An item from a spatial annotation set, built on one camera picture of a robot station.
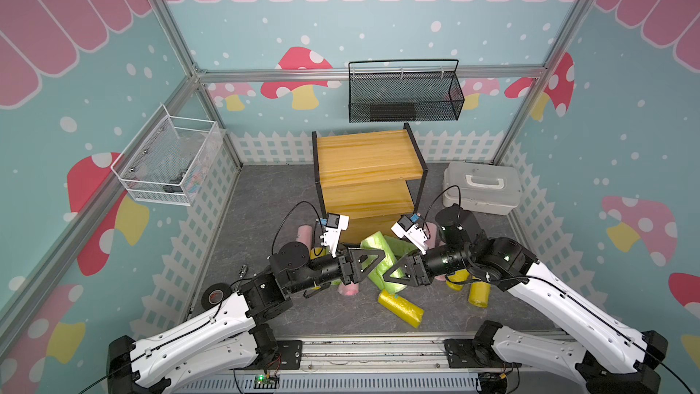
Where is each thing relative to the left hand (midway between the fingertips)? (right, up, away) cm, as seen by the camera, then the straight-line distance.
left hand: (380, 260), depth 60 cm
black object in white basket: (-51, +16, +8) cm, 54 cm away
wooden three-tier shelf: (-1, +19, +11) cm, 22 cm away
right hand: (+2, -4, 0) cm, 4 cm away
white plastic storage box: (+42, +16, +36) cm, 58 cm away
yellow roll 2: (+16, -2, -5) cm, 17 cm away
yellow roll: (-14, +2, -2) cm, 14 cm away
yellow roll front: (+8, -19, +19) cm, 28 cm away
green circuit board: (-30, -36, +13) cm, 49 cm away
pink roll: (-7, -15, +24) cm, 29 cm away
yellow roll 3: (+32, -16, +23) cm, 42 cm away
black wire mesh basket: (+11, +50, +34) cm, 62 cm away
